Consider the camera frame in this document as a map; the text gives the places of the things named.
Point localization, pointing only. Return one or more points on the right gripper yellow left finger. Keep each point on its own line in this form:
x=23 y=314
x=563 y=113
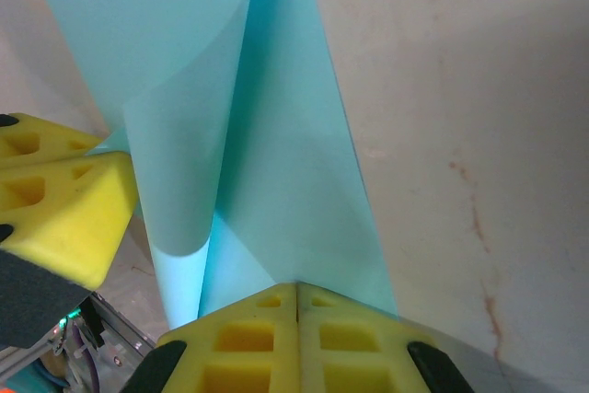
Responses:
x=248 y=342

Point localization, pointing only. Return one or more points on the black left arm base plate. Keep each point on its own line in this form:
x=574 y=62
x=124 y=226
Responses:
x=94 y=324

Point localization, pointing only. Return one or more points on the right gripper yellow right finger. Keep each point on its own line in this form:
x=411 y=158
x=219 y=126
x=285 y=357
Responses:
x=349 y=342

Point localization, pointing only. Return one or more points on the aluminium mounting rail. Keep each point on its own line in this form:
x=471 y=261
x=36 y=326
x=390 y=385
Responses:
x=124 y=333

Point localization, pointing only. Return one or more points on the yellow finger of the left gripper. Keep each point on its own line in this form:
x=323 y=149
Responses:
x=78 y=223
x=41 y=140

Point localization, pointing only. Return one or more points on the light blue cloth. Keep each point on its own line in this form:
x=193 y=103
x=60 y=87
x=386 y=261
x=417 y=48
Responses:
x=175 y=66

